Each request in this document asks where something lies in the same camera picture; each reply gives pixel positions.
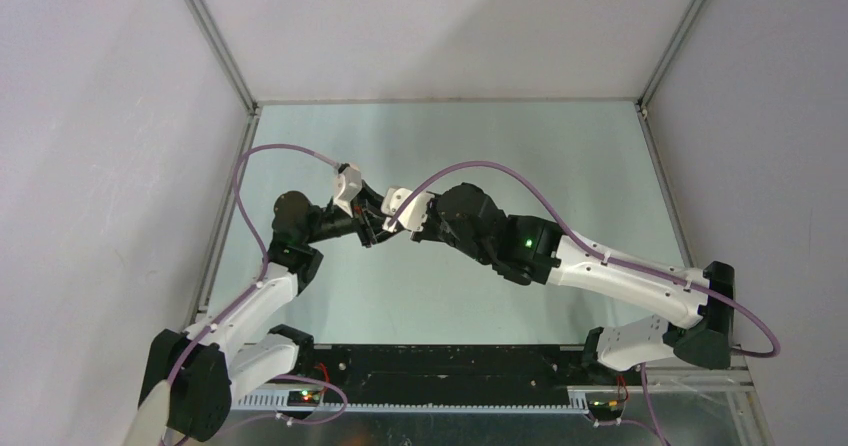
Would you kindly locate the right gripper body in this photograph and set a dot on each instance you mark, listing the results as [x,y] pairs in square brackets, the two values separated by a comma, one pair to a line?
[436,230]

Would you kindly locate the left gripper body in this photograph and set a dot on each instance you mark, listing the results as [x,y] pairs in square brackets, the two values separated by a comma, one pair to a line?
[332,222]

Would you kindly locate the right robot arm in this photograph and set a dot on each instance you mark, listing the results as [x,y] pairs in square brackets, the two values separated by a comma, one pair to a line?
[689,319]

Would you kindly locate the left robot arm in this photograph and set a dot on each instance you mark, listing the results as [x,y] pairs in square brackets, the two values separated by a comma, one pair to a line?
[194,377]

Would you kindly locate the left controller board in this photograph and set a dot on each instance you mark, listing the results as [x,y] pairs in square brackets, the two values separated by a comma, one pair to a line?
[304,399]

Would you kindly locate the controller board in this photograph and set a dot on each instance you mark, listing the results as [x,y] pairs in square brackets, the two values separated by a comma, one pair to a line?
[605,412]
[304,399]

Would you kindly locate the right controller board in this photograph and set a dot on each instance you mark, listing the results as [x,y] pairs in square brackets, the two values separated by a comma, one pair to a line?
[605,412]

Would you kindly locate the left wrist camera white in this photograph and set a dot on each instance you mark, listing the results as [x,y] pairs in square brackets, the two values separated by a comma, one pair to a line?
[348,184]

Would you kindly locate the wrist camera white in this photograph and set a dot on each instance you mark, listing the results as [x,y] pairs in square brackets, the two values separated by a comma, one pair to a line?
[348,184]
[412,218]

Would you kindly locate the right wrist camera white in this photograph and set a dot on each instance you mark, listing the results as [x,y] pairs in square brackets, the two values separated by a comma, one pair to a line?
[412,218]

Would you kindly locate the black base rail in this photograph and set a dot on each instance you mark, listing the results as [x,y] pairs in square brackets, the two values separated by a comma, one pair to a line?
[464,376]

